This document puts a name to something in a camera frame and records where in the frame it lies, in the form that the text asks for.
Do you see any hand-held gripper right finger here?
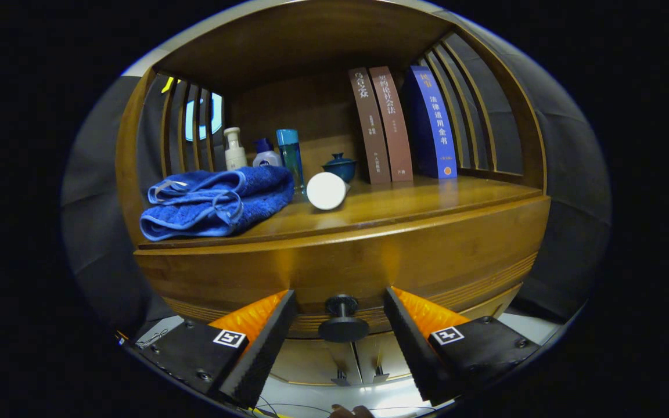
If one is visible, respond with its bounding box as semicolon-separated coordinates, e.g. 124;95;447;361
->
383;286;541;408

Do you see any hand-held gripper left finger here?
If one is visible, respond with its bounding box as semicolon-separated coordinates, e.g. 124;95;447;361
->
136;289;297;409

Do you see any wooden drawer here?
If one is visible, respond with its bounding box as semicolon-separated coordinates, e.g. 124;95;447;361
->
133;194;552;343

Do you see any white and green tube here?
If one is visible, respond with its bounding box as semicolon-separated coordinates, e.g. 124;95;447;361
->
306;172;351;211

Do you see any wooden cabinet door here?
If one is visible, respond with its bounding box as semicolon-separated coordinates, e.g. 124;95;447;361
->
271;340;364;387
355;334;413;384

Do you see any wooden countertop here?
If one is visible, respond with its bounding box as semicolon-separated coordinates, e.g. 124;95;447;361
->
137;174;544;250

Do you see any wooden cabinet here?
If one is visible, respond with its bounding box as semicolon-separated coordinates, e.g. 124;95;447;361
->
115;0;552;387

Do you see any blue towel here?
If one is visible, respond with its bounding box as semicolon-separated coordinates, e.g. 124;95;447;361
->
139;165;295;242

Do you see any white bottle with blue cap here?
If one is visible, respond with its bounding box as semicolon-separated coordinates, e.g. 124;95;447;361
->
252;138;282;168

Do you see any blue lidded teacup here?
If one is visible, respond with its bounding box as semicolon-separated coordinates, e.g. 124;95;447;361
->
322;153;358;183

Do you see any white pump bottle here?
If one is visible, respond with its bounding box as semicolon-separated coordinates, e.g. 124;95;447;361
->
223;127;248;171

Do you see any clear blue bottle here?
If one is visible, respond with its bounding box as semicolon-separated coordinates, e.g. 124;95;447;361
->
276;129;306;195

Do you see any reddish brown book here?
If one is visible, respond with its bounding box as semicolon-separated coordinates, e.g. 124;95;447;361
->
368;66;414;183

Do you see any dark brown book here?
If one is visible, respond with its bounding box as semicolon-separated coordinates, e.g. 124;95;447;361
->
348;67;392;185

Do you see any blue book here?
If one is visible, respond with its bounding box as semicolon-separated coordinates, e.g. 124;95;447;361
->
401;65;458;179

